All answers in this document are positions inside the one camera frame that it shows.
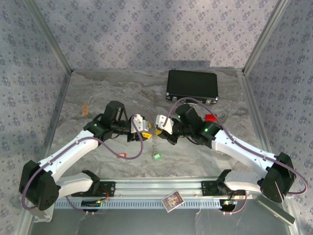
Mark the metal strip with key rings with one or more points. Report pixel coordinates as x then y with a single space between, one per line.
154 144

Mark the green plastic key tag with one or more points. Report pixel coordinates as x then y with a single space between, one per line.
156 156

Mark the red plastic key tag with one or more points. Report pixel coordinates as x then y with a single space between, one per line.
122 154

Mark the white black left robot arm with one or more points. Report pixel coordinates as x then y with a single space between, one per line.
73 149

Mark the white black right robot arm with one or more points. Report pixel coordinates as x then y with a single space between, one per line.
242 149

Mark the red plastic block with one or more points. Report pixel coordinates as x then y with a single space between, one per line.
211 117

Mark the orange wooden tag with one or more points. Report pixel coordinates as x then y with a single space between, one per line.
85 110

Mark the black hard case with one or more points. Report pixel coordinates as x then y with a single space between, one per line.
193 83

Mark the small printed card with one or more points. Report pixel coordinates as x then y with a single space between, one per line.
173 201

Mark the small black circuit board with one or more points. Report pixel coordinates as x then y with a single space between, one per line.
90 203
228 203

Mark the grey metal bar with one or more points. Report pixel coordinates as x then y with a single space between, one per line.
276 211

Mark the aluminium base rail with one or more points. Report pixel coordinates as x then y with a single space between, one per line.
159 188

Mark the aluminium left side frame rail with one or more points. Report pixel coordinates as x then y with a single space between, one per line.
57 107

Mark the aluminium frame rail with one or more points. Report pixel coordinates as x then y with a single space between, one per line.
256 117
57 107

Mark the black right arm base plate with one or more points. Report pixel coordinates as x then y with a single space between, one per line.
207 188

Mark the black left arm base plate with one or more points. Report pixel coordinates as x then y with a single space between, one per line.
110 188

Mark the aluminium right side frame rail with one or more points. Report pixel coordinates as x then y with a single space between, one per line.
256 117

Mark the aluminium left frame post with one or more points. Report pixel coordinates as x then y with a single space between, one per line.
52 39

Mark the aluminium frame post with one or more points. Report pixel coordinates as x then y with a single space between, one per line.
265 36
52 39

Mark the aluminium right frame post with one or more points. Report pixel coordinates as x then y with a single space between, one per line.
265 36

